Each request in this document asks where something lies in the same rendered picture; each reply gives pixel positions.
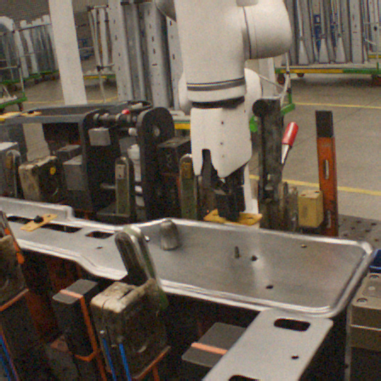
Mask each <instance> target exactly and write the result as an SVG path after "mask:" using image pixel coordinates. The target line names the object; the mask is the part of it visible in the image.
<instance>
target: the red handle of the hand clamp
mask: <svg viewBox="0 0 381 381"><path fill-rule="evenodd" d="M298 128H299V127H298V126H297V125H296V123H291V122H290V123H289V124H288V125H287V128H286V130H285V133H284V137H283V140H282V171H283V169H284V166H285V164H286V161H287V158H288V156H289V151H290V150H291V149H292V147H293V142H294V140H295V138H296V135H297V133H298ZM264 189H265V190H266V191H267V193H269V194H274V178H273V174H271V175H270V178H269V181H268V184H267V185H266V186H265V188H264Z"/></svg>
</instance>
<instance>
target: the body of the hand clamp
mask: <svg viewBox="0 0 381 381"><path fill-rule="evenodd" d="M288 190H289V193H288V194H287V195H286V196H285V198H282V199H279V201H274V194H269V197H267V198H265V199H264V200H260V199H259V196H257V203H258V212H259V214H262V219H260V220H259V228H262V229H268V230H289V231H295V232H300V228H299V208H298V187H297V186H291V185H289V186H288ZM273 325H274V326H275V327H279V328H286V329H290V330H294V331H295V330H296V331H298V329H297V328H295V323H294V321H293V320H289V319H287V318H284V319H282V318H281V319H277V320H276V322H275V323H274V324H273Z"/></svg>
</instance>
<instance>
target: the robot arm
mask: <svg viewBox="0 0 381 381"><path fill-rule="evenodd" d="M154 2H155V4H156V6H157V7H158V8H159V9H160V11H162V12H163V13H164V15H165V16H167V17H168V18H169V19H171V20H173V21H176V22H177V23H178V28H179V42H180V49H181V54H182V60H183V66H184V72H183V74H182V76H181V78H180V80H179V85H178V87H177V102H178V107H179V108H180V109H181V110H182V111H183V112H184V113H185V114H187V115H189V116H190V136H191V149H192V159H193V166H194V171H195V174H196V176H203V184H202V185H203V187H204V188H211V189H213V193H214V194H215V197H216V203H217V210H218V216H219V217H220V218H228V219H236V218H237V217H238V212H237V209H239V210H240V212H243V213H257V214H259V212H258V203H257V200H254V199H252V195H251V186H250V178H249V171H248V162H249V159H250V158H251V156H252V141H251V133H250V127H249V123H248V122H249V120H250V119H251V117H252V115H253V111H252V106H253V102H254V101H255V102H256V101H257V100H259V99H262V98H263V96H262V95H263V87H262V82H261V79H260V78H259V76H258V75H257V74H256V73H255V72H254V71H252V70H249V69H247V68H244V63H245V61H246V60H258V59H265V58H270V57H272V58H274V57H276V56H279V55H282V54H285V53H286V52H287V51H288V50H289V49H290V48H291V47H292V46H291V44H292V41H293V32H292V24H291V22H290V17H289V16H288V13H287V10H286V7H285V5H284V2H283V1H282V0H154ZM216 171H218V172H216ZM218 179H220V180H218Z"/></svg>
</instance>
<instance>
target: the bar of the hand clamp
mask: <svg viewBox="0 0 381 381"><path fill-rule="evenodd" d="M252 111H253V114H254V115H255V116H256V117H257V132H258V138H259V199H260V200H264V199H265V198H267V197H269V193H267V191H266V190H265V189H264V188H265V186H266V185H267V184H268V174H273V178H274V201H279V199H278V195H277V187H278V184H279V183H280V182H281V181H282V141H281V99H280V98H272V99H259V100H257V101H256V102H255V101H254V102H253V106H252Z"/></svg>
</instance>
